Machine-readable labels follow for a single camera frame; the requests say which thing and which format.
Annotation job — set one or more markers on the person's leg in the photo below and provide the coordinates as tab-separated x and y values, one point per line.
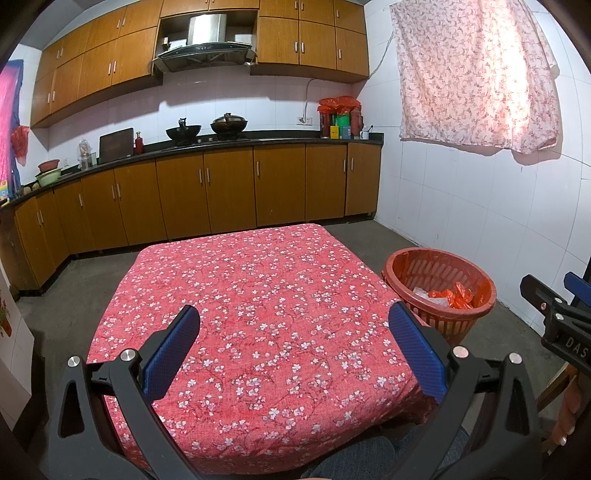
351	457

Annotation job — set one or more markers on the black countertop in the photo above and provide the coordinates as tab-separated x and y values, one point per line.
277	140

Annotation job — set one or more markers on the brown cutting board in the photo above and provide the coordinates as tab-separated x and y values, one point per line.
116	145

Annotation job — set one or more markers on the wooden plank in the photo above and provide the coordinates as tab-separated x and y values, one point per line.
551	390

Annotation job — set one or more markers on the small orange plastic bag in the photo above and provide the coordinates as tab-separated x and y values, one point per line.
455	297

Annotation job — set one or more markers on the black gas stove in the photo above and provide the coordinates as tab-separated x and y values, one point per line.
205	141

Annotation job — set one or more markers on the clear plastic bag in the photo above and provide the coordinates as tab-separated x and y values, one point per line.
85	154

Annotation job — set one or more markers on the dark red canister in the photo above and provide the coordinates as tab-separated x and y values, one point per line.
355	122

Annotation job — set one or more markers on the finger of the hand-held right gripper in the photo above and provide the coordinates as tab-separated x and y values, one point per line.
538	290
579	285

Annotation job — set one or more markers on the red floral blanket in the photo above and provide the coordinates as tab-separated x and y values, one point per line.
277	323

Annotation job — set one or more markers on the pink floral curtain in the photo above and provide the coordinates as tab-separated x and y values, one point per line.
475	74

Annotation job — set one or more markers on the wooden wall cabinets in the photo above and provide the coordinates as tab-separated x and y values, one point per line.
286	41

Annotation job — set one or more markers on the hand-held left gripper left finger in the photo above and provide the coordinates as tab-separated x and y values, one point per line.
171	355

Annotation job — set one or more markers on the green box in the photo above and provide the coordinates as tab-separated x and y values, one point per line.
343	121

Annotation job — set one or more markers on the wooden base cabinets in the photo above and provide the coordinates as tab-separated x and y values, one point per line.
231	189

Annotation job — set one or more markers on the red plastic bag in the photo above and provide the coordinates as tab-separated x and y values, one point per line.
20	143
338	104

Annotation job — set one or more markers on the colourful small box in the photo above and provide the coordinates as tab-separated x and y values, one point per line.
4	190

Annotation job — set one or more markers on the pink hanging cloth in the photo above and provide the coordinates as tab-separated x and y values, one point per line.
8	120

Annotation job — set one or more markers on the black lidded wok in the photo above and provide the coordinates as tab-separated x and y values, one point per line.
228	125

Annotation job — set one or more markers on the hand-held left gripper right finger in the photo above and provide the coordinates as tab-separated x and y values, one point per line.
418	355

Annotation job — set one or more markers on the person's right hand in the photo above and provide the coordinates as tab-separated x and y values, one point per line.
569	406

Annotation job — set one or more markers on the teal box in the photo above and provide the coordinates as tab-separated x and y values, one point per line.
344	132

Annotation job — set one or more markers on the red bottle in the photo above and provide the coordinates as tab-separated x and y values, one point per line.
139	144

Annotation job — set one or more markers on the clear bubble wrap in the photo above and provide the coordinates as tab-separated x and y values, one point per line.
427	295

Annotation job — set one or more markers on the red basin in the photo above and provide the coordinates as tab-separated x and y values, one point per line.
48	165

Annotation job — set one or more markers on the orange plastic basket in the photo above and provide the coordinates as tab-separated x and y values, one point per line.
443	267

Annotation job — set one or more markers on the white flower-print board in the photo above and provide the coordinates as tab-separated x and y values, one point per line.
14	346

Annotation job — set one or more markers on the steel range hood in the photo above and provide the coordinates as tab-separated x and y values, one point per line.
205	44

